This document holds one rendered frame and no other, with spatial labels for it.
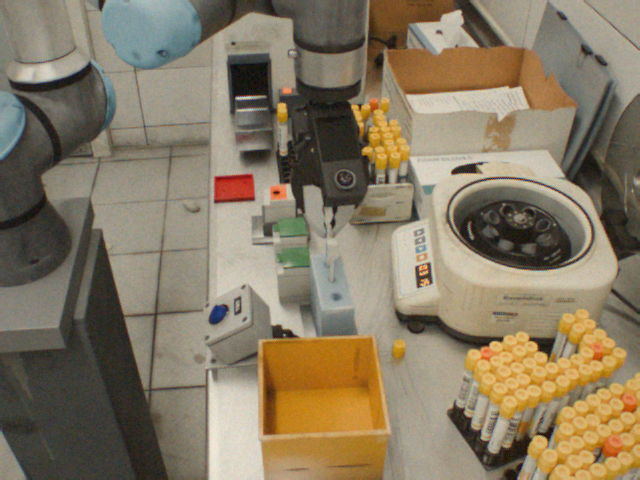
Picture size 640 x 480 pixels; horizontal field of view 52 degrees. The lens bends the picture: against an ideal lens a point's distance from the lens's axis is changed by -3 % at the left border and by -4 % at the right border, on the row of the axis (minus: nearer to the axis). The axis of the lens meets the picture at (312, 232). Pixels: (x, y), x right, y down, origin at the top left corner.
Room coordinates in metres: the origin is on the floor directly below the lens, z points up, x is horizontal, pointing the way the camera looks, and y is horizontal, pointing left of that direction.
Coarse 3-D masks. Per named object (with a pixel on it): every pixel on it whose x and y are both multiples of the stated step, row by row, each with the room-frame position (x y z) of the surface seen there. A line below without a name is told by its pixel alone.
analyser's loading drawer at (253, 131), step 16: (240, 96) 1.20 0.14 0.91; (256, 96) 1.19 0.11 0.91; (240, 112) 1.08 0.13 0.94; (256, 112) 1.09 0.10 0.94; (240, 128) 1.07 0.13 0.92; (256, 128) 1.07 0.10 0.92; (272, 128) 1.04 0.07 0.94; (240, 144) 1.03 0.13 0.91; (256, 144) 1.03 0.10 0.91; (272, 144) 1.04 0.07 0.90
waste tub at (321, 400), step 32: (288, 352) 0.51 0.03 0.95; (320, 352) 0.51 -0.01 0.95; (352, 352) 0.52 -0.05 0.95; (288, 384) 0.51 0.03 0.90; (320, 384) 0.51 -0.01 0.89; (352, 384) 0.52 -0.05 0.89; (288, 416) 0.47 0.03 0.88; (320, 416) 0.47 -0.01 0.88; (352, 416) 0.47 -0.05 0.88; (384, 416) 0.41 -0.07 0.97; (288, 448) 0.38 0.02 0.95; (320, 448) 0.39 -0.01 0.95; (352, 448) 0.39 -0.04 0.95; (384, 448) 0.39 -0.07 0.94
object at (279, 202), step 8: (264, 192) 0.83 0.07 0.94; (272, 192) 0.83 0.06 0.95; (280, 192) 0.83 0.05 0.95; (288, 192) 0.83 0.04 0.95; (264, 200) 0.81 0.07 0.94; (272, 200) 0.81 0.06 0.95; (280, 200) 0.81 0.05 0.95; (288, 200) 0.81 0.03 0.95; (272, 208) 0.80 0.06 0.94; (280, 208) 0.81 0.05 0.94; (288, 208) 0.81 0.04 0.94; (272, 216) 0.80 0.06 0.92; (280, 216) 0.81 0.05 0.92; (288, 216) 0.81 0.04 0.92
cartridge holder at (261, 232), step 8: (264, 208) 0.84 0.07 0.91; (296, 208) 0.84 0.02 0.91; (256, 216) 0.85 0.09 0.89; (264, 216) 0.82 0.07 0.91; (296, 216) 0.82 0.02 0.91; (304, 216) 0.85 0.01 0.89; (256, 224) 0.83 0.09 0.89; (264, 224) 0.80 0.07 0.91; (256, 232) 0.81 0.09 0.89; (264, 232) 0.80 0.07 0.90; (256, 240) 0.80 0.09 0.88; (264, 240) 0.80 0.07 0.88; (272, 240) 0.80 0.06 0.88
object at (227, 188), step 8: (216, 176) 0.97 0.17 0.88; (224, 176) 0.97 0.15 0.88; (232, 176) 0.97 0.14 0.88; (240, 176) 0.97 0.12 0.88; (248, 176) 0.97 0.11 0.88; (216, 184) 0.95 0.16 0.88; (224, 184) 0.95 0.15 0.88; (232, 184) 0.95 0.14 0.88; (240, 184) 0.95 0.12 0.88; (248, 184) 0.95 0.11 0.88; (216, 192) 0.93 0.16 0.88; (224, 192) 0.93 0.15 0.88; (232, 192) 0.93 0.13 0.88; (240, 192) 0.93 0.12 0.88; (248, 192) 0.93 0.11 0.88; (216, 200) 0.90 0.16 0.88; (224, 200) 0.90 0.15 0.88; (232, 200) 0.90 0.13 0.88; (240, 200) 0.90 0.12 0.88; (248, 200) 0.91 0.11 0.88
